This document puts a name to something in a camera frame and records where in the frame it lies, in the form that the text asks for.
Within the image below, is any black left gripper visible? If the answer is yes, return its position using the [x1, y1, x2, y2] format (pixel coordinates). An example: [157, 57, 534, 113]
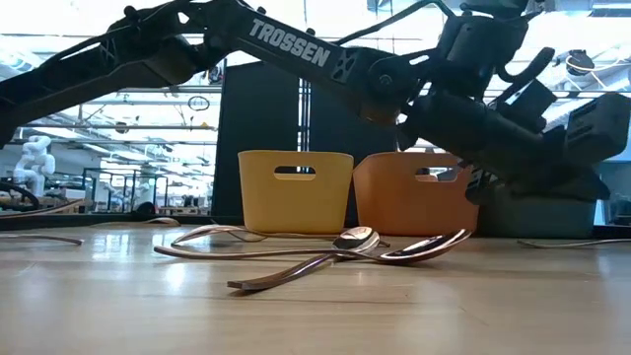
[403, 93, 631, 201]

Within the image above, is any teal plastic bin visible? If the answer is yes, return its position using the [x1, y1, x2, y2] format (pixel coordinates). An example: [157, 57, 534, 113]
[475, 179, 598, 241]

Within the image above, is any rose gold fork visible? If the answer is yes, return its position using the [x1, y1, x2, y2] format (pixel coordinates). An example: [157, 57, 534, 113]
[516, 237, 631, 249]

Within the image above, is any black ceiling-hung device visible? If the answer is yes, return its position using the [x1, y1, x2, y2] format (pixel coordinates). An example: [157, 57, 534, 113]
[564, 48, 596, 79]

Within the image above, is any orange plastic bin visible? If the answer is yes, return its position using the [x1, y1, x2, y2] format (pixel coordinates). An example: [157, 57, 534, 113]
[352, 151, 480, 237]

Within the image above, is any yellow plastic bin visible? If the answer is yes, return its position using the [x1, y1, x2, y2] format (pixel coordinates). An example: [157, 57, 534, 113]
[238, 150, 355, 236]

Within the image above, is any black folding partition screen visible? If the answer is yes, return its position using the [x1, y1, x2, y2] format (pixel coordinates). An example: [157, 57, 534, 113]
[211, 61, 410, 226]

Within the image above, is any black metal rack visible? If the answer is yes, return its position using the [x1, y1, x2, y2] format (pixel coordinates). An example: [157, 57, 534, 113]
[81, 167, 169, 213]

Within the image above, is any white humanoid robot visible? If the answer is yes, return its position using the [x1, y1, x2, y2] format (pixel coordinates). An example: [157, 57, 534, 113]
[12, 135, 56, 198]

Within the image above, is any black round coil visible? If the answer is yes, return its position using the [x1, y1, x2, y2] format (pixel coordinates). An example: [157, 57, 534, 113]
[0, 180, 40, 213]

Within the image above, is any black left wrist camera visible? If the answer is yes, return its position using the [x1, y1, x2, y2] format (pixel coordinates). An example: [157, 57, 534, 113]
[505, 77, 559, 122]

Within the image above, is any black metal table frame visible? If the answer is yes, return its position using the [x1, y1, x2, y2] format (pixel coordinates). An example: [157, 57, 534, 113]
[0, 212, 243, 231]

